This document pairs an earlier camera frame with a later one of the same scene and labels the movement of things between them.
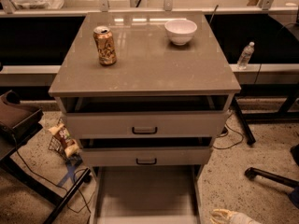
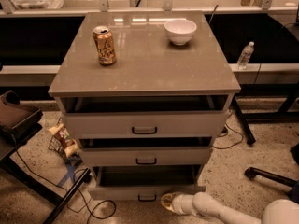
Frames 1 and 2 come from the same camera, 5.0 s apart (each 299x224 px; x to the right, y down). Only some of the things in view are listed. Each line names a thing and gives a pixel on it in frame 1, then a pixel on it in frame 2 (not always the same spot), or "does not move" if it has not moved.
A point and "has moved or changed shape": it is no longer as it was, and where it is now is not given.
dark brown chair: [18, 119] does not move
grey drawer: [146, 194] has moved or changed shape
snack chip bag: [70, 145] does not move
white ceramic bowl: [180, 31] does not move
